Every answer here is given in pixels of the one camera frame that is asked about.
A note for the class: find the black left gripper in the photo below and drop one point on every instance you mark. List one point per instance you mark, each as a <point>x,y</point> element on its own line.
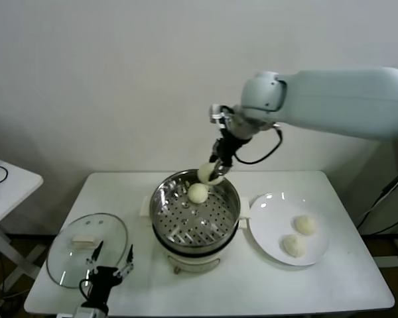
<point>101,281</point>

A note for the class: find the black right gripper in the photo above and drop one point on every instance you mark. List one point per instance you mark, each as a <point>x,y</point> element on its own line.
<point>227,150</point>

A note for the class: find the white steamed baozi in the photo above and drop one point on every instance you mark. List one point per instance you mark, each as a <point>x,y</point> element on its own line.
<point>305,225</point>
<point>294,246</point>
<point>197,193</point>
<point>204,172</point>

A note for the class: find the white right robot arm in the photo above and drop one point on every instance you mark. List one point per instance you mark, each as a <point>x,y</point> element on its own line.
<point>335,99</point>

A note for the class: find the stainless steel steamer basket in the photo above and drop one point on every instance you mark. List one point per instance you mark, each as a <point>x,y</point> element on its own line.
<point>166,202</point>

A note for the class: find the glass pot lid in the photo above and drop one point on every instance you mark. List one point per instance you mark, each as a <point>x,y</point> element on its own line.
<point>73,261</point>

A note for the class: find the white round plate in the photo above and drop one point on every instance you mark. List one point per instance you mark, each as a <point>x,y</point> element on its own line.
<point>272,222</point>

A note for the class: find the white side table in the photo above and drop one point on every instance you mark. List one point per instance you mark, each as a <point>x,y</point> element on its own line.
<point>13,189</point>

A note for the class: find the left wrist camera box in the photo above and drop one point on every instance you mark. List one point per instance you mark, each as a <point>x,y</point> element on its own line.
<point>84,313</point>

